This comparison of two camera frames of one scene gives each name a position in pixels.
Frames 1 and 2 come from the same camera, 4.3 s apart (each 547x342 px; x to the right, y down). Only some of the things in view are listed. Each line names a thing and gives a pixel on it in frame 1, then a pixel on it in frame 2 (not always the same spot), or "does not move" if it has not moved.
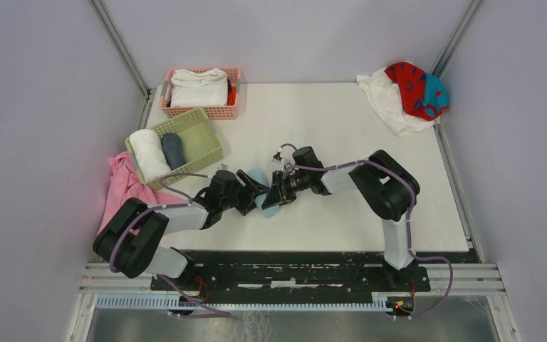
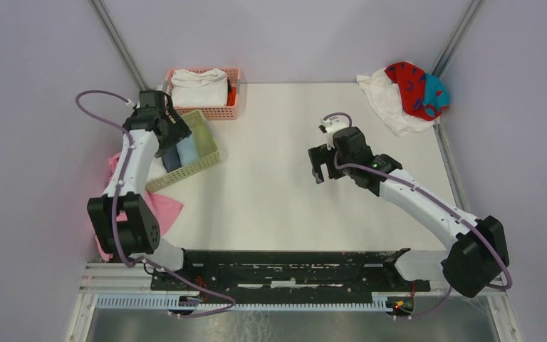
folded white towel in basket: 199,87 does not move
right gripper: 277,193 -> 320,155
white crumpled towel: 387,99 does not move
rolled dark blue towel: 172,148 does not move
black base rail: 291,273 does not move
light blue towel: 258,177 -> 187,151
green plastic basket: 201,144 does not move
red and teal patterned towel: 424,95 does not move
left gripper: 250,191 -> 179,130
